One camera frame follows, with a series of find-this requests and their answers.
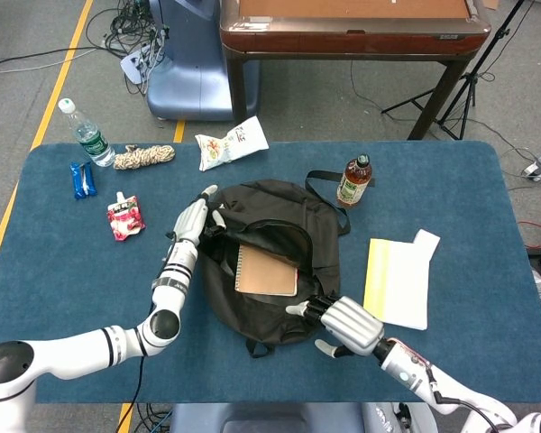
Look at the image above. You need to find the blue snack packet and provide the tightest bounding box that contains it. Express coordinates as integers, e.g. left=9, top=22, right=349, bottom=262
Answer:
left=69, top=161, right=98, bottom=201

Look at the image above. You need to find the yellow white paper pad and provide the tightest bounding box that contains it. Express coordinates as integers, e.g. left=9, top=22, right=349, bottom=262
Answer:
left=362, top=237, right=433, bottom=332

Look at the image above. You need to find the blue felt table mat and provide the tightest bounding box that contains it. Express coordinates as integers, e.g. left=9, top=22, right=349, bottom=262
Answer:
left=0, top=141, right=541, bottom=405

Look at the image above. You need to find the brown spiral notebook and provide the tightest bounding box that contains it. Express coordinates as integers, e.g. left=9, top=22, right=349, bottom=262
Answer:
left=233, top=243, right=298, bottom=298

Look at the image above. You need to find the white power strip with plugs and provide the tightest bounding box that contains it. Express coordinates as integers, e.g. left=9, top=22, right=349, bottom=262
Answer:
left=119, top=48, right=158, bottom=86

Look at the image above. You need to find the tangle of black cables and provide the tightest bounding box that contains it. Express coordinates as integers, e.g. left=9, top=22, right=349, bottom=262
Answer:
left=86, top=0, right=170, bottom=96

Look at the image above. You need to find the beige braided rope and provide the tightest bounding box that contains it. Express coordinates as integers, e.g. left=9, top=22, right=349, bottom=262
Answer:
left=113, top=143, right=177, bottom=171

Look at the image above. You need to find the black fabric backpack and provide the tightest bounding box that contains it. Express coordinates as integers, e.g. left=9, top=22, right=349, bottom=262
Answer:
left=197, top=169, right=376, bottom=359

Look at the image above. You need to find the red cable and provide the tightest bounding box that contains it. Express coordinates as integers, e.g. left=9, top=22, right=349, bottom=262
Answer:
left=517, top=219, right=541, bottom=249

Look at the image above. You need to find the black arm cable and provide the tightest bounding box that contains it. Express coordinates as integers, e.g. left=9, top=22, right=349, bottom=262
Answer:
left=115, top=355, right=146, bottom=433

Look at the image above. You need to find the clear water bottle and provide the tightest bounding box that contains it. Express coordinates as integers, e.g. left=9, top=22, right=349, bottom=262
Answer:
left=57, top=97, right=116, bottom=169

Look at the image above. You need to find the grey robot torso base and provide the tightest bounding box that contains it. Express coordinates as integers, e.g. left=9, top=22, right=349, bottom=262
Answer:
left=169, top=402, right=438, bottom=433

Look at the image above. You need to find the pink jelly pouch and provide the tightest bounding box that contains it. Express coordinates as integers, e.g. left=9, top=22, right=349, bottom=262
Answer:
left=106, top=190, right=147, bottom=243

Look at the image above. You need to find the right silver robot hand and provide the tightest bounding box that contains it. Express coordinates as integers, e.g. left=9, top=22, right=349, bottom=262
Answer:
left=285, top=295, right=386, bottom=360

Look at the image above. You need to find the white snack bag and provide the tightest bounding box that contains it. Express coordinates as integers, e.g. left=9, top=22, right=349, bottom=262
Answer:
left=194, top=115, right=271, bottom=172

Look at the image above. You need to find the black tripod stand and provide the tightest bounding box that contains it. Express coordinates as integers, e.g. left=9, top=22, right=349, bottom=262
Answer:
left=381, top=0, right=527, bottom=141

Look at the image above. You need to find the brown wooden table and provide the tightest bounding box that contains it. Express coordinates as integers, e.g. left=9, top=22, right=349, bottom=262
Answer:
left=219, top=0, right=492, bottom=141

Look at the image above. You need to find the white paper slip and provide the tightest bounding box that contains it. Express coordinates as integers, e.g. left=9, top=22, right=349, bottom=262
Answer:
left=412, top=228, right=442, bottom=263

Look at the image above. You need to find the blue-grey machine base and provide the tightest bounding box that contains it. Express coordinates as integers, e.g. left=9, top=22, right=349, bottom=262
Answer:
left=146, top=0, right=261, bottom=122

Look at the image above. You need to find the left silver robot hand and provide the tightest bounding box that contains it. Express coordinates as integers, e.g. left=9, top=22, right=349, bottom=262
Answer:
left=166, top=183, right=227, bottom=247

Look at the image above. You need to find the amber tea bottle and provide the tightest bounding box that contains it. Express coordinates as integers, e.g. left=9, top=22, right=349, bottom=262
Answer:
left=335, top=153, right=373, bottom=208

